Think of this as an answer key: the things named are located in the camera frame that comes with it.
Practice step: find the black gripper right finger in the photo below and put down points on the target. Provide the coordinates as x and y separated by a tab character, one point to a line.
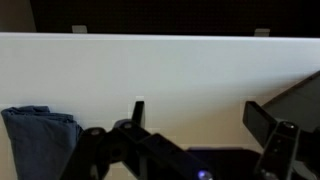
283	143

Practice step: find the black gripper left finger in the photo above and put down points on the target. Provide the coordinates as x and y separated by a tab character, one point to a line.
147	156

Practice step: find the grey storage box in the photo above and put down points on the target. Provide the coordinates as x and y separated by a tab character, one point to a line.
299	104

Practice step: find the folded dark blue cloth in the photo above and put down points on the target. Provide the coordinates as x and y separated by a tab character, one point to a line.
41	141

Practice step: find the right metal table bracket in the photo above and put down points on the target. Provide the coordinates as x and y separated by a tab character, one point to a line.
262	32

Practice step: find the metal table bracket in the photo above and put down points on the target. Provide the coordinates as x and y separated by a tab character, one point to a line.
262	32
79	29

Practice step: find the left metal table bracket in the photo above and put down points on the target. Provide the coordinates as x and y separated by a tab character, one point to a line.
79	29

